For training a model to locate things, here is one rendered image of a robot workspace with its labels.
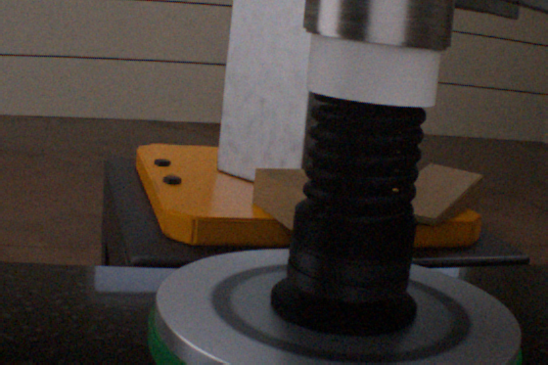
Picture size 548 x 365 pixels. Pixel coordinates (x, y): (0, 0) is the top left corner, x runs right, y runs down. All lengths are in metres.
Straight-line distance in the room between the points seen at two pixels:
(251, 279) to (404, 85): 0.16
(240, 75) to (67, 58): 5.24
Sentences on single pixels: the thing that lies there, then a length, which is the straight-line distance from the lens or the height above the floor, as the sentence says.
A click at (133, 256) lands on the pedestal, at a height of 0.74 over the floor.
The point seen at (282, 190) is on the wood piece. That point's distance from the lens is 1.05.
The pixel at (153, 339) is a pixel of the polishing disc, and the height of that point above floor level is 0.89.
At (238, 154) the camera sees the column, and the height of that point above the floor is 0.82.
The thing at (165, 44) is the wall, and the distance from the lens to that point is 6.54.
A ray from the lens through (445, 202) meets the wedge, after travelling 1.19.
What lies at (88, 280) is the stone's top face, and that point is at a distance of 0.62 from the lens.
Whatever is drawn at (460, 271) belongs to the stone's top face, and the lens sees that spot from 0.74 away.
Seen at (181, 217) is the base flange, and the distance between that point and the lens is 1.06.
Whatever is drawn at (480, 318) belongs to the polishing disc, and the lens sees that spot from 0.47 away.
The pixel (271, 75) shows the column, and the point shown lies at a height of 0.95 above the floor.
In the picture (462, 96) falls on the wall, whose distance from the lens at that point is 7.57.
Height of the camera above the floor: 1.07
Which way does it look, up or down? 11 degrees down
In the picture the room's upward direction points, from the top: 6 degrees clockwise
